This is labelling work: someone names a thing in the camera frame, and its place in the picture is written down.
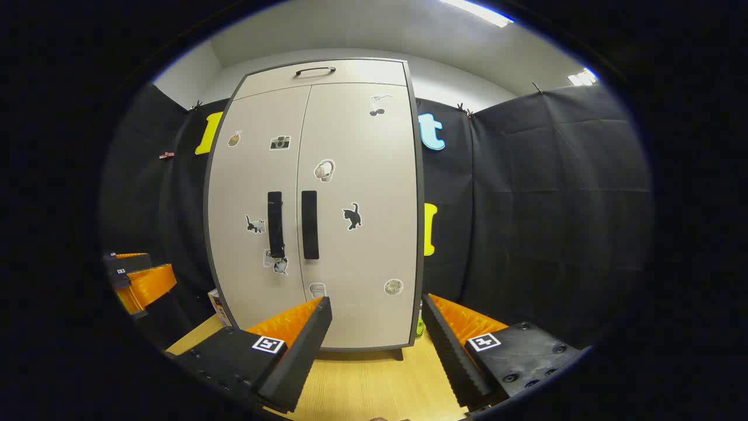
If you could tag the white book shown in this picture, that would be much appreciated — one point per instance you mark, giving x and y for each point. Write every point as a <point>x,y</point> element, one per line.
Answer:
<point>217,307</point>

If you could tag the cabinet door with camera sticker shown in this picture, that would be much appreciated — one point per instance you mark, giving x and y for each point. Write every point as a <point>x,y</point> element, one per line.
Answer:
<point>245,187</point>

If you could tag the black backdrop cloth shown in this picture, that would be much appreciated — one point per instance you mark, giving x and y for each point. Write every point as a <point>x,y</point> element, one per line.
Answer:
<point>555,204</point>

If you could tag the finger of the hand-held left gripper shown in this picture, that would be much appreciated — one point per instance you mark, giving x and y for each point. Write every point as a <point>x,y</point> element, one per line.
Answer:
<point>125,266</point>
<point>149,286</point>

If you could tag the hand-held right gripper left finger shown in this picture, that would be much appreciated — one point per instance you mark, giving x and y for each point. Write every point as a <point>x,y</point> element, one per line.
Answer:
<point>304,351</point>

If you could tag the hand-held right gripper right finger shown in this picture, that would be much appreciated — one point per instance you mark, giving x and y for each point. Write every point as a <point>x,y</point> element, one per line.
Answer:
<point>453,356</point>

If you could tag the beige double-door shoe cabinet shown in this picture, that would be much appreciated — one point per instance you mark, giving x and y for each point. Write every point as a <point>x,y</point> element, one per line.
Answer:
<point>362,73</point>

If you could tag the long ceiling light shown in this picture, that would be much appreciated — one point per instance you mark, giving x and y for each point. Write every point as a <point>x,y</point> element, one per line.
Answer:
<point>476,11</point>

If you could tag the cabinet door with cat sticker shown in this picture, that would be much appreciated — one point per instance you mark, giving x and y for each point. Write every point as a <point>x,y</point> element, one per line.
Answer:
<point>374,245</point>

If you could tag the short ceiling light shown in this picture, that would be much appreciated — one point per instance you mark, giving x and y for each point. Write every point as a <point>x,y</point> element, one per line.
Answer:
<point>582,77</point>

